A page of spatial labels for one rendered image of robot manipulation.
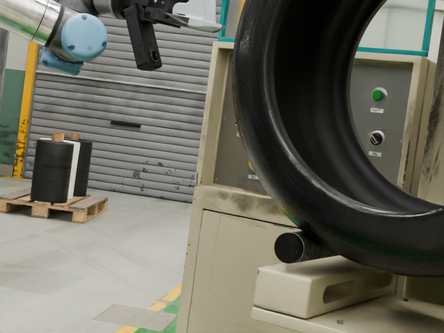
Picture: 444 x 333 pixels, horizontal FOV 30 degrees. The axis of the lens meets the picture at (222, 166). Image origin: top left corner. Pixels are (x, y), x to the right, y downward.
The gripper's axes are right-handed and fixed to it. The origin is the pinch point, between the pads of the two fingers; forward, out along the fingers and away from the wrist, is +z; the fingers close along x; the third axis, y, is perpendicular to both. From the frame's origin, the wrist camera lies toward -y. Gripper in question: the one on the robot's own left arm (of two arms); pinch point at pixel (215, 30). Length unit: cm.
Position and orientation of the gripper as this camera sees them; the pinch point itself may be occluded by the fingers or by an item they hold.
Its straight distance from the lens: 138.8
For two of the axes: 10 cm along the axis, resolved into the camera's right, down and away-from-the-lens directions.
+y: 2.2, -9.7, -1.3
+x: 5.2, 0.1, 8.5
